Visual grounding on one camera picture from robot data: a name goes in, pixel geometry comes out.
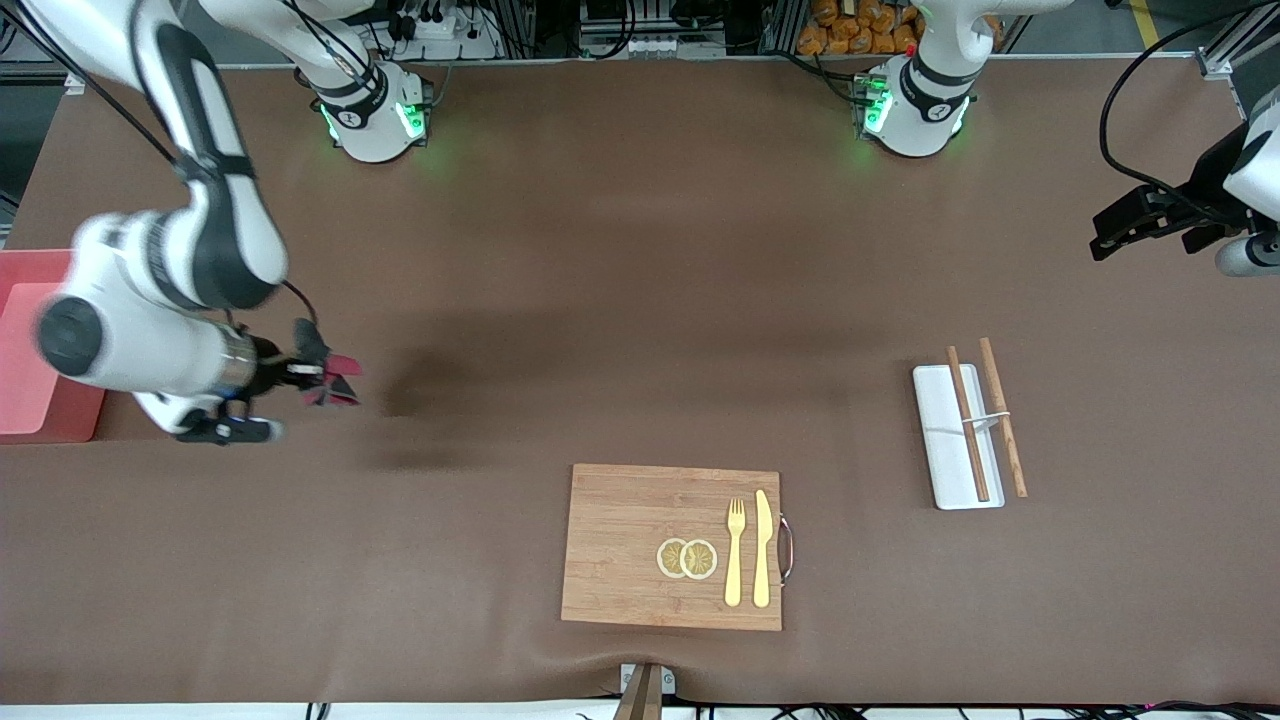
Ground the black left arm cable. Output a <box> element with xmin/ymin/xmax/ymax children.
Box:
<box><xmin>1098</xmin><ymin>0</ymin><xmax>1280</xmax><ymax>216</ymax></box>

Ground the pink plastic bin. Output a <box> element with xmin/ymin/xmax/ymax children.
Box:
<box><xmin>0</xmin><ymin>248</ymin><xmax>109</xmax><ymax>445</ymax></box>

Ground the long white power strip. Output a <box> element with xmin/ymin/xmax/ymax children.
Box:
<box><xmin>578</xmin><ymin>33</ymin><xmax>728</xmax><ymax>59</ymax></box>

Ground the white power strip with plugs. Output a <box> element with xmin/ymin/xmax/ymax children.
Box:
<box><xmin>395</xmin><ymin>0</ymin><xmax>504</xmax><ymax>59</ymax></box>

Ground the white rectangular tray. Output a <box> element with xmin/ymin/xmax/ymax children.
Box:
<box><xmin>911</xmin><ymin>363</ymin><xmax>1007</xmax><ymax>512</ymax></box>

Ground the wooden cutting board with handle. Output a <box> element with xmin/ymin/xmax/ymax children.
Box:
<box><xmin>560</xmin><ymin>463</ymin><xmax>797</xmax><ymax>633</ymax></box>

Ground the pink and grey cloth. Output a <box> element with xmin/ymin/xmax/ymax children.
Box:
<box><xmin>300</xmin><ymin>352</ymin><xmax>363</xmax><ymax>408</ymax></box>

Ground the yellow plastic knife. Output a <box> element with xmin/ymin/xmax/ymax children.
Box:
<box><xmin>752</xmin><ymin>489</ymin><xmax>774</xmax><ymax>609</ymax></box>

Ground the brown wooden chopstick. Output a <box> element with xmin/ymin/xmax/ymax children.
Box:
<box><xmin>978</xmin><ymin>337</ymin><xmax>1029</xmax><ymax>499</ymax></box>
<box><xmin>945</xmin><ymin>346</ymin><xmax>992</xmax><ymax>503</ymax></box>

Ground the yellow plastic fork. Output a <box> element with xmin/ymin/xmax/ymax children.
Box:
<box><xmin>724</xmin><ymin>498</ymin><xmax>748</xmax><ymax>608</ymax></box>

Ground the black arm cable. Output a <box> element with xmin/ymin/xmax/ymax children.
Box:
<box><xmin>283</xmin><ymin>280</ymin><xmax>321</xmax><ymax>331</ymax></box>
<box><xmin>1098</xmin><ymin>0</ymin><xmax>1280</xmax><ymax>216</ymax></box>

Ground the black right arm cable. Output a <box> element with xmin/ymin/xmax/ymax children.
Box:
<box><xmin>283</xmin><ymin>280</ymin><xmax>321</xmax><ymax>331</ymax></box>

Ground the aluminium frame profile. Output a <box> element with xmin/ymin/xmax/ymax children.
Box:
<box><xmin>0</xmin><ymin>30</ymin><xmax>89</xmax><ymax>96</ymax></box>
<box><xmin>1195</xmin><ymin>15</ymin><xmax>1280</xmax><ymax>81</ymax></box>

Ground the orange items pile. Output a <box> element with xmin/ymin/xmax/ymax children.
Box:
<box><xmin>797</xmin><ymin>0</ymin><xmax>923</xmax><ymax>57</ymax></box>

